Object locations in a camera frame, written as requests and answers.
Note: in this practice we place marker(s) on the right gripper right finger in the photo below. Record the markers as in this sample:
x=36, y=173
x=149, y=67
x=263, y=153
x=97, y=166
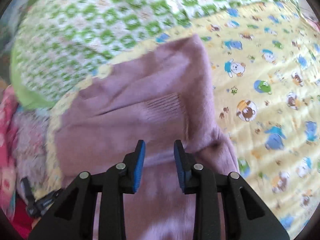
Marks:
x=195, y=178

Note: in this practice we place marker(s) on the yellow cartoon animal bedsheet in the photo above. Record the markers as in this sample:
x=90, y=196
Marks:
x=265, y=76

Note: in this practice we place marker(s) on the mauve knit sweater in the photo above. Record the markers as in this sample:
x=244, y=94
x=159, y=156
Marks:
x=163, y=96

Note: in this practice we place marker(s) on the pink floral blanket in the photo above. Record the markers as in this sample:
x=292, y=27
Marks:
x=23, y=155

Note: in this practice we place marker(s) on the green white patterned quilt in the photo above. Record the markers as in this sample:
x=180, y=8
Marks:
x=59, y=42

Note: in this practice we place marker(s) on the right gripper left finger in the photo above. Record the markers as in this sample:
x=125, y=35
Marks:
x=122, y=178

